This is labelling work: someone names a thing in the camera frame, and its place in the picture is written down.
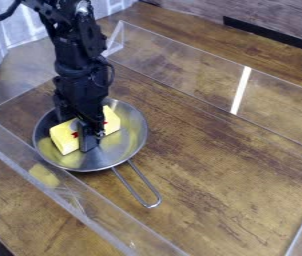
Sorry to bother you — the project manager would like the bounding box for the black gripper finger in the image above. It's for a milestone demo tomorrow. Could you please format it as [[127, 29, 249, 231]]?
[[54, 95, 75, 123], [78, 120, 105, 152]]

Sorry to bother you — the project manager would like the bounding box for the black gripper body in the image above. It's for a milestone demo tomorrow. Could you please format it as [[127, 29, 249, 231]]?
[[54, 63, 115, 123]]

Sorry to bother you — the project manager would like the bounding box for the yellow butter block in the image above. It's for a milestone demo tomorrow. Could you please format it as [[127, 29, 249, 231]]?
[[50, 105, 121, 155]]

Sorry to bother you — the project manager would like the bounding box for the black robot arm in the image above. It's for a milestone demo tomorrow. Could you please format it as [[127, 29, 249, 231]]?
[[22, 0, 115, 152]]

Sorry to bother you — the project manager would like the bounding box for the white curtain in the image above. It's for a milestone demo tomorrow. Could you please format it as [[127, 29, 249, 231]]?
[[0, 0, 138, 64]]

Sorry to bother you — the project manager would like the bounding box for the silver pan with wire handle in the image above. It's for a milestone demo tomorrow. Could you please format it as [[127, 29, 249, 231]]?
[[33, 98, 162, 208]]

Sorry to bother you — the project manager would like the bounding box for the clear acrylic enclosure wall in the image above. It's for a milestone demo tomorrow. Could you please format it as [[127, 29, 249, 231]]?
[[0, 22, 302, 256]]

